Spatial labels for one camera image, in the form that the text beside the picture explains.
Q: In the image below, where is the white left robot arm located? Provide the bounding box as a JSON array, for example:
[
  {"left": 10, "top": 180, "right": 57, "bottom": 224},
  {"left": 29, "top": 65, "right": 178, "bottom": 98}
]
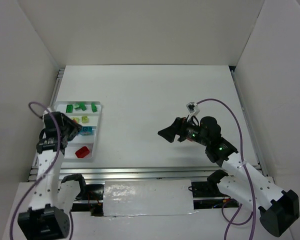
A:
[{"left": 17, "top": 111, "right": 86, "bottom": 240}]

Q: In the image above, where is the aluminium rail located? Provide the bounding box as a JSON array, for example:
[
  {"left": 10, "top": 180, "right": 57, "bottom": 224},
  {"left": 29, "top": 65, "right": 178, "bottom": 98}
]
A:
[{"left": 59, "top": 167, "right": 220, "bottom": 180}]

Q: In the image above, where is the dark green lego brick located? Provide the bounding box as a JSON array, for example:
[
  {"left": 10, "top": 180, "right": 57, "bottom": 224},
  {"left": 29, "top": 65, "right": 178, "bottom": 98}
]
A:
[{"left": 91, "top": 102, "right": 98, "bottom": 113}]

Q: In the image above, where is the red flower lego brick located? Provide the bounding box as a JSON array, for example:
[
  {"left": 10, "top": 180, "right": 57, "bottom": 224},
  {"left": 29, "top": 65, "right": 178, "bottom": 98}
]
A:
[{"left": 75, "top": 146, "right": 90, "bottom": 159}]

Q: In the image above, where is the green tree lego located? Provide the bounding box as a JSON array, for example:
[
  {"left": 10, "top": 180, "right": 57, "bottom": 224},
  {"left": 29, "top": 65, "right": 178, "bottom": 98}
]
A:
[{"left": 73, "top": 102, "right": 87, "bottom": 111}]

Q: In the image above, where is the white compartment tray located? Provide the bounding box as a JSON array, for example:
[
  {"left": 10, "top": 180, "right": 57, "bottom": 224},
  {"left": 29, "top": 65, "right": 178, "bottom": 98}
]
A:
[{"left": 53, "top": 101, "right": 102, "bottom": 163}]

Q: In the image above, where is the round teal lego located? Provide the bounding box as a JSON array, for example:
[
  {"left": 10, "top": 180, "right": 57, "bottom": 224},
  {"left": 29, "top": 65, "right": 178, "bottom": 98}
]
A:
[{"left": 79, "top": 126, "right": 93, "bottom": 136}]

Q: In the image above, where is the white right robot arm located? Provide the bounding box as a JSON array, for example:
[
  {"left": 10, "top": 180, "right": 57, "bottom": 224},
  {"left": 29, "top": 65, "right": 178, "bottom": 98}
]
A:
[{"left": 157, "top": 116, "right": 300, "bottom": 237}]

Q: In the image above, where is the lime green lego brick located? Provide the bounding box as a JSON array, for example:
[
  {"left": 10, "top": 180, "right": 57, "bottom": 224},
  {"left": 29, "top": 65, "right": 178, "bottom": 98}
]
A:
[{"left": 81, "top": 116, "right": 89, "bottom": 124}]

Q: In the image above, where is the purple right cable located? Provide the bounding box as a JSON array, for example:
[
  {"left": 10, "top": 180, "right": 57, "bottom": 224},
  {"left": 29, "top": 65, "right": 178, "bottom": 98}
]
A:
[{"left": 194, "top": 98, "right": 257, "bottom": 240}]

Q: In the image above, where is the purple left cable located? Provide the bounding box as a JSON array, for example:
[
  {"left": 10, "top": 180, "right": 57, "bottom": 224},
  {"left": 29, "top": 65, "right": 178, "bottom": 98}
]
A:
[{"left": 9, "top": 101, "right": 75, "bottom": 240}]

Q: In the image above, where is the white taped panel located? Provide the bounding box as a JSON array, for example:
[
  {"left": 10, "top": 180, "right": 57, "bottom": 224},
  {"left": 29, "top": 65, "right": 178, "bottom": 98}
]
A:
[{"left": 103, "top": 179, "right": 195, "bottom": 217}]

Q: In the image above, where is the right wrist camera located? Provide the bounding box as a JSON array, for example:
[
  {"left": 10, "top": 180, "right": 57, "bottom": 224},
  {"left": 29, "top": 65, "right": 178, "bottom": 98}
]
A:
[{"left": 186, "top": 102, "right": 200, "bottom": 122}]

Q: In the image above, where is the lime and red lego brick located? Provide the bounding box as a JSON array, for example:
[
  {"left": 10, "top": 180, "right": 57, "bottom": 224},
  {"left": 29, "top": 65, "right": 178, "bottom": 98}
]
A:
[{"left": 72, "top": 117, "right": 80, "bottom": 124}]

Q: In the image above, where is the purple cable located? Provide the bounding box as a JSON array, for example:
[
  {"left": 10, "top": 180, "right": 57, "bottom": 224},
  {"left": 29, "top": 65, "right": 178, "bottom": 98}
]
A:
[
  {"left": 9, "top": 101, "right": 75, "bottom": 240},
  {"left": 194, "top": 98, "right": 257, "bottom": 240}
]

